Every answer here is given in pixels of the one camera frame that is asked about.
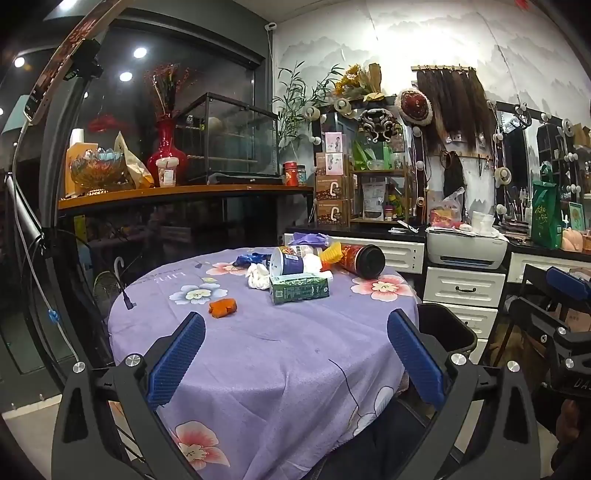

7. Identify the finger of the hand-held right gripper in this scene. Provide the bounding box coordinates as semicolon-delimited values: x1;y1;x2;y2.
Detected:
546;266;591;303
507;296;571;344

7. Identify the green tissue box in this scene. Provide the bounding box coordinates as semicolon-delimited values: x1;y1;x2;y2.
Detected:
269;272;330;305

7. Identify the purple floral tablecloth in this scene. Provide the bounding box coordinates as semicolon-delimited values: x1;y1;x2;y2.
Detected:
107;247;419;472

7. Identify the plastic drink cup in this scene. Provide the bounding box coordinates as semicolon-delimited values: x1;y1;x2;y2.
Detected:
156;157;180;188

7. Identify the badminton racket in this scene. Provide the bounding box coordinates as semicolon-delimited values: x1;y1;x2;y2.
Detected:
92;271;122;324

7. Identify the white drawer unit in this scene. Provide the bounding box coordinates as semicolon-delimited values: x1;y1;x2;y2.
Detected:
422;265;507;365

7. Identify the white printer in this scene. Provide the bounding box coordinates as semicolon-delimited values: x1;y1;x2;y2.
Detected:
426;228;509;270

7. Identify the glass terrarium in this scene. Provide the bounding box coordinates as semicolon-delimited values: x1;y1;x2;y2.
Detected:
174;92;280;184

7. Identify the red vase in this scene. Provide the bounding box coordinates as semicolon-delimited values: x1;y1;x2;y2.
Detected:
147;115;189;188

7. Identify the black trash bin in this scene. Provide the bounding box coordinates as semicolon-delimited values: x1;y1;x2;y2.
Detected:
417;302;478;370

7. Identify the wooden storage rack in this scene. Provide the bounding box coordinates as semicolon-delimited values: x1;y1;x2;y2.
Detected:
348;168;416;225

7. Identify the black chair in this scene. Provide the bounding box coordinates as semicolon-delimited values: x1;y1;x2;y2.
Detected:
510;264;554;305

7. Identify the clear bag with red contents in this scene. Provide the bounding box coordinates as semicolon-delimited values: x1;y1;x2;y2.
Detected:
428;187;466;229

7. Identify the yellow flower bouquet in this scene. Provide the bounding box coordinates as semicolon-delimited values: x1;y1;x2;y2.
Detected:
332;64;384;100

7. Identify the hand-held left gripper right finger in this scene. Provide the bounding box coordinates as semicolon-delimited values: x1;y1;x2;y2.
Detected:
387;308;541;480

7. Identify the black ornate headdress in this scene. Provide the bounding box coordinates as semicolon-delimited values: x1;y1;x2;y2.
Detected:
359;108;402;141

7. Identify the row of brown hairpieces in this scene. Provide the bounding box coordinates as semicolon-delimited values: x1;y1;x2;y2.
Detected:
416;65;491;156

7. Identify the yellow snack bag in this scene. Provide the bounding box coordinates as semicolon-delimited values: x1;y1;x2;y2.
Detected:
114;131;154;189

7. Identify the cut glass bowl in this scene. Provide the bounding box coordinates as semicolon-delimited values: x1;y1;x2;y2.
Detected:
69;148;126;192

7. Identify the blue snack wrapper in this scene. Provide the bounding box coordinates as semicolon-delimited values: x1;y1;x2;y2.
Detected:
232;251;273;268

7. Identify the red cup with black lid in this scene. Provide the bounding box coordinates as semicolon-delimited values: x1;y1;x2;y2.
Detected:
339;243;387;280

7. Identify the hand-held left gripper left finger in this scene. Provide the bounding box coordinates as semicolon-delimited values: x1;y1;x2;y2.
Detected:
52;311;206;480

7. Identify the wide pink box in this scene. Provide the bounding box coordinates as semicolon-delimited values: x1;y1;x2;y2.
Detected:
316;152;350;176

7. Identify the round red fur-trimmed hat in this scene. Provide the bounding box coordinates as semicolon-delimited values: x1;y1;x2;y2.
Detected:
394;90;434;125

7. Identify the purple plastic bag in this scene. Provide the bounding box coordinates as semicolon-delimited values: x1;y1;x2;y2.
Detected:
288;232;331;247

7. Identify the wooden shelf board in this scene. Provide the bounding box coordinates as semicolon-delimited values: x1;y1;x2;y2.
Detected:
58;184;315;213

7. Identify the green tote bag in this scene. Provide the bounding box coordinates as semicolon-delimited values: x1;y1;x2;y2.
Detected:
531;164;564;250

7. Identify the dried red flower bunch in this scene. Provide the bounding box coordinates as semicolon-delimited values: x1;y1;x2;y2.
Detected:
143;62;195;121

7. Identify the blue paper cup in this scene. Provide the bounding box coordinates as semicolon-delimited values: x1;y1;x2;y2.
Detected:
269;246;315;280

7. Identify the green bamboo plant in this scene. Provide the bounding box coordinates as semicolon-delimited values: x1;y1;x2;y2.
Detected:
272;62;343;149

